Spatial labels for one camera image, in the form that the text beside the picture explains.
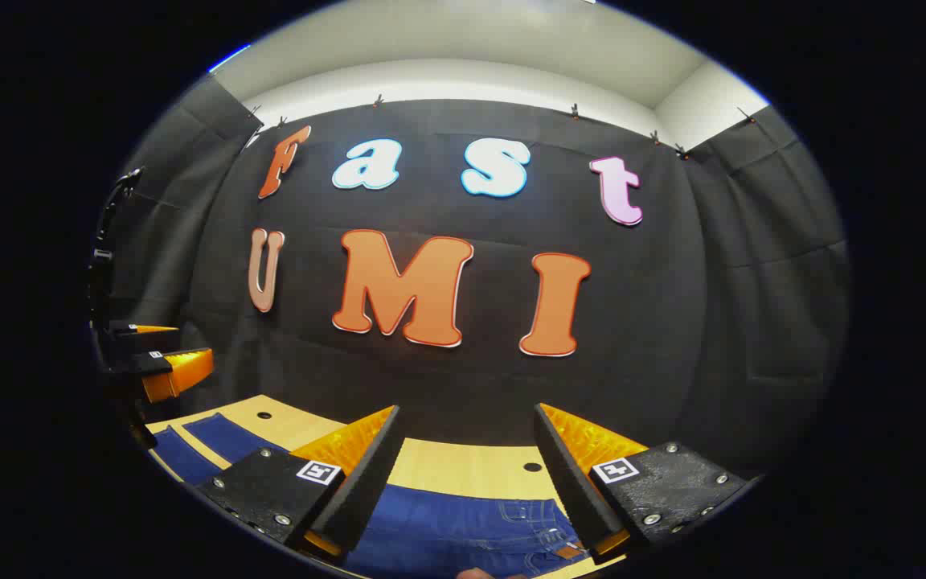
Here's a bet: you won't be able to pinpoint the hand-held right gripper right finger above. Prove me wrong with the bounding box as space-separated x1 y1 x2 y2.
533 403 753 564

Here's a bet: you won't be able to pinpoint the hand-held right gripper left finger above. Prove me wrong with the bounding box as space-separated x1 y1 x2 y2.
194 404 401 560

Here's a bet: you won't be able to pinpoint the blue denim jeans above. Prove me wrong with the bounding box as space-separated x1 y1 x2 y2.
148 413 592 579

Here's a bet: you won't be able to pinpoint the black backdrop cloth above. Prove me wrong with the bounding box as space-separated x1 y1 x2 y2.
101 74 850 483

